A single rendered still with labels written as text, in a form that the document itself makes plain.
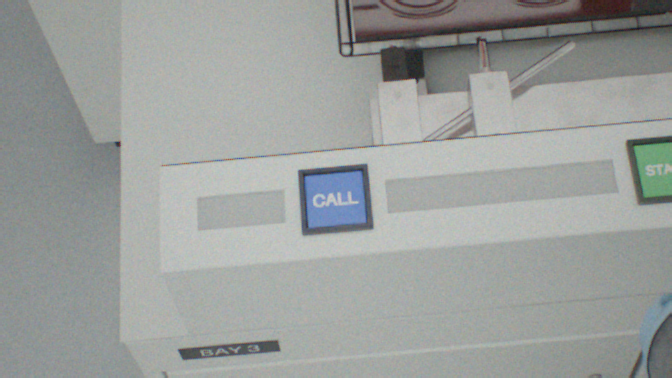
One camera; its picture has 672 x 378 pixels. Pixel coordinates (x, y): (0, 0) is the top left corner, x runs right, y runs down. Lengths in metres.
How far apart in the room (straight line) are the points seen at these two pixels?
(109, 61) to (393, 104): 0.84
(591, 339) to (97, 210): 1.11
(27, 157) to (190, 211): 1.21
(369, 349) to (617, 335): 0.23
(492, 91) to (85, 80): 0.94
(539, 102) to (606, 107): 0.06
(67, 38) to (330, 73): 0.68
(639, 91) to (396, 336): 0.31
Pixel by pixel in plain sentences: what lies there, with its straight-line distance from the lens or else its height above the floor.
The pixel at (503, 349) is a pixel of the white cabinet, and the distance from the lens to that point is 1.22.
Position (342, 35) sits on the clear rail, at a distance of 1.15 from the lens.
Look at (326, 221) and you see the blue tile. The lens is 0.99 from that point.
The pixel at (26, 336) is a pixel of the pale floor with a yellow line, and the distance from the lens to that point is 2.07.
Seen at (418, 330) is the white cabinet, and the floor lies 0.78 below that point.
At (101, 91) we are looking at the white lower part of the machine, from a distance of 1.95.
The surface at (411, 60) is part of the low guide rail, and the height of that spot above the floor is 0.85.
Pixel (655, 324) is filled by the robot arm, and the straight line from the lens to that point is 0.85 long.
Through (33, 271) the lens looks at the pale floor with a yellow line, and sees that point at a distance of 2.11.
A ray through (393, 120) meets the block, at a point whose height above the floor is 0.91.
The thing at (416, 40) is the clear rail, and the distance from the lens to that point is 1.14.
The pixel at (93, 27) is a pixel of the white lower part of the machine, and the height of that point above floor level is 0.40.
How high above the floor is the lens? 1.86
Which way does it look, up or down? 63 degrees down
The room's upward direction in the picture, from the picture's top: 7 degrees counter-clockwise
